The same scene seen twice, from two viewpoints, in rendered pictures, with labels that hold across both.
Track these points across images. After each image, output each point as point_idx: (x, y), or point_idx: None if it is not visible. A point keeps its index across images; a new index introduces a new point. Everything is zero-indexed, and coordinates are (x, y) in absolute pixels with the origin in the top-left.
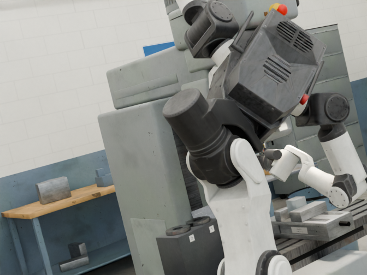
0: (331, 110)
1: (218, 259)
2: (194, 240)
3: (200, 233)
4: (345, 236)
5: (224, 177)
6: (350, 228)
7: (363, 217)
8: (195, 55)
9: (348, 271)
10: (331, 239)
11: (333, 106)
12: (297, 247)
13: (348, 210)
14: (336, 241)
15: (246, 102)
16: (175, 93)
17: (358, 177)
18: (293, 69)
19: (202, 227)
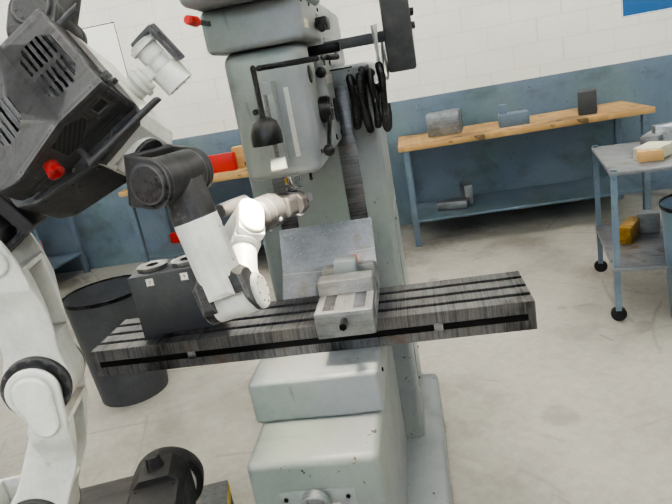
0: (138, 188)
1: (193, 312)
2: (153, 285)
3: (165, 278)
4: (391, 333)
5: None
6: (365, 331)
7: (437, 314)
8: None
9: (329, 389)
10: (321, 338)
11: (140, 181)
12: (295, 329)
13: (458, 291)
14: (371, 336)
15: None
16: None
17: (209, 292)
18: (23, 124)
19: (168, 272)
